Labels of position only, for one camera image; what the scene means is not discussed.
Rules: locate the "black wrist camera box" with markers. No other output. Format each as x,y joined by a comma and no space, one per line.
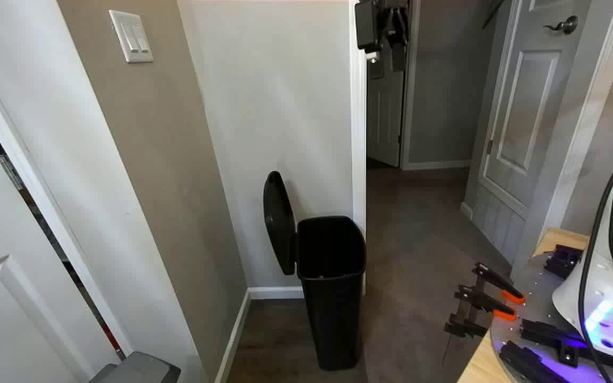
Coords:
367,24

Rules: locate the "white panel door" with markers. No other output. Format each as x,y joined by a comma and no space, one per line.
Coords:
9,298

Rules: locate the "grey lidded bin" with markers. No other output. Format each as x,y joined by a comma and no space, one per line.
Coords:
138,368

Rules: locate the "black bin body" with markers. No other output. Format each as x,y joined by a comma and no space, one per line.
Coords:
330,298

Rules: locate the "white hallway door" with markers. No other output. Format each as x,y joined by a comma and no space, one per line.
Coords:
385,120

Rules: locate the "black bin lid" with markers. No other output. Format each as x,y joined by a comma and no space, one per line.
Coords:
280,219

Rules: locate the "white light switch plate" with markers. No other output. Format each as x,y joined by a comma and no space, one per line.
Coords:
129,35

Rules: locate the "metal mounting plate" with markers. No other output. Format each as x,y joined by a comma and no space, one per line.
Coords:
533,304

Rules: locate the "black mounting bracket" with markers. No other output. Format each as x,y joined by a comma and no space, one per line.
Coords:
552,333
562,260
525,362

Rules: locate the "grey panel door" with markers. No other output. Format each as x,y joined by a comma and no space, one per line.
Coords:
525,129

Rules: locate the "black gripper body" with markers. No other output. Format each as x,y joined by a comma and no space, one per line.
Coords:
393,14

